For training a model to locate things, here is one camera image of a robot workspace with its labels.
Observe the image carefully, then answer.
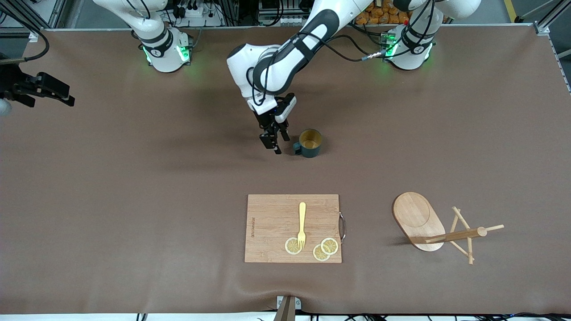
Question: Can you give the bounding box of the teal cup yellow inside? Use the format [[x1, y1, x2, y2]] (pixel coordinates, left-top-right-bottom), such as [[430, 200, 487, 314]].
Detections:
[[293, 128, 323, 158]]

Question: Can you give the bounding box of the wooden mug tree rack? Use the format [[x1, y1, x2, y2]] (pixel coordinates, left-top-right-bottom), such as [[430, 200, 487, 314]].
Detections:
[[393, 192, 505, 265]]

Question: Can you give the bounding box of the wooden cutting board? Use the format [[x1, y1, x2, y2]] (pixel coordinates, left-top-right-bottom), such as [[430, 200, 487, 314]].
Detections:
[[244, 194, 347, 263]]

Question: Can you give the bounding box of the slim white power strip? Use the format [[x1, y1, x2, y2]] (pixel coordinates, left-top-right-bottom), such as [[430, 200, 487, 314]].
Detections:
[[277, 15, 325, 26]]

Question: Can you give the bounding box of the large white power strip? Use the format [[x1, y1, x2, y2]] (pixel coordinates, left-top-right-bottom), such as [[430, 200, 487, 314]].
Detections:
[[172, 4, 223, 27]]

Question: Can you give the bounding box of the orange snack bag pile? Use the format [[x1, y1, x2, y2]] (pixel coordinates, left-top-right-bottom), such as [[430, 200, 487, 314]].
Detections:
[[356, 2, 404, 25]]

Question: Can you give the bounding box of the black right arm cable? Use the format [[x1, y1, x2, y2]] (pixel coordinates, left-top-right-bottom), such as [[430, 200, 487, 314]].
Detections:
[[0, 11, 50, 65]]

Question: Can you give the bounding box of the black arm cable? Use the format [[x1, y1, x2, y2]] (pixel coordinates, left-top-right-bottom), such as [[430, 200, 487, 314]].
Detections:
[[248, 0, 435, 105], [0, 11, 50, 65]]

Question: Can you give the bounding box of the aluminium frame profile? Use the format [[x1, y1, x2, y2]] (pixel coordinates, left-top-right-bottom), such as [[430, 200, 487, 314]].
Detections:
[[0, 0, 67, 34], [513, 0, 571, 36]]

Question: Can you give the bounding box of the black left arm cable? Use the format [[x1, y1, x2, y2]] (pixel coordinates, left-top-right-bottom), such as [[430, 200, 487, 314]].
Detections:
[[248, 0, 435, 105]]

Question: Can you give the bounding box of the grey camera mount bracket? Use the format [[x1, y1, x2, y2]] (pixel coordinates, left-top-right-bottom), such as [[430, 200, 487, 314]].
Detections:
[[273, 295, 302, 321]]

